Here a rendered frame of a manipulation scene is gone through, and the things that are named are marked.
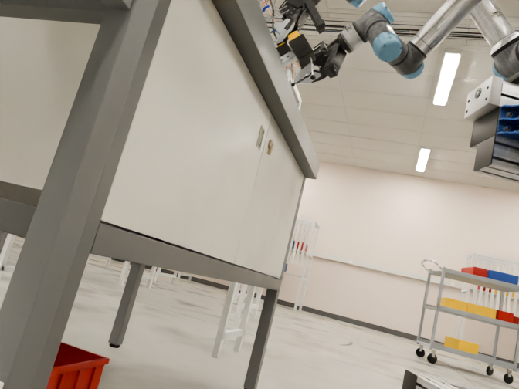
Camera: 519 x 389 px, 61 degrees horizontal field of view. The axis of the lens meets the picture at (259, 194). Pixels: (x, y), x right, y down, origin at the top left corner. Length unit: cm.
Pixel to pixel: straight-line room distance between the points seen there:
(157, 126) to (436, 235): 910
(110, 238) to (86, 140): 18
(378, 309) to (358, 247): 130
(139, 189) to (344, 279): 891
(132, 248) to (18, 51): 31
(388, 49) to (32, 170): 105
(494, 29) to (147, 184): 142
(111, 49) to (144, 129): 16
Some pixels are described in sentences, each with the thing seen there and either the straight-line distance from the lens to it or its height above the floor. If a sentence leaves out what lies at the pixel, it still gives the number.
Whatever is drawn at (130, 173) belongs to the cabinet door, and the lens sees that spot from 61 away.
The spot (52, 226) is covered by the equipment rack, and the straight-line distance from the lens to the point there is 46.
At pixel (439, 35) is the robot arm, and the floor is 121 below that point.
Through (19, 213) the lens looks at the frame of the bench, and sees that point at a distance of 60.
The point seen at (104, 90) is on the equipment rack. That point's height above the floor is 52.
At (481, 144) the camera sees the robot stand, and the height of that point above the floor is 93.
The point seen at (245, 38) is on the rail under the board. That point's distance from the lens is 86.
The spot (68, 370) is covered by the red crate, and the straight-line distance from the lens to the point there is 95.
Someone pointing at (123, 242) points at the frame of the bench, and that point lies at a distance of 63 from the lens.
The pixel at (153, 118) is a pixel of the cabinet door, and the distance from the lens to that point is 64.
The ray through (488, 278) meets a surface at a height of 98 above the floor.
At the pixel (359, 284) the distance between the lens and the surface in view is 944.
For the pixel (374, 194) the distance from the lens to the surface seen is 972.
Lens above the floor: 38
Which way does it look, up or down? 11 degrees up
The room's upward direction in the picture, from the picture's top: 14 degrees clockwise
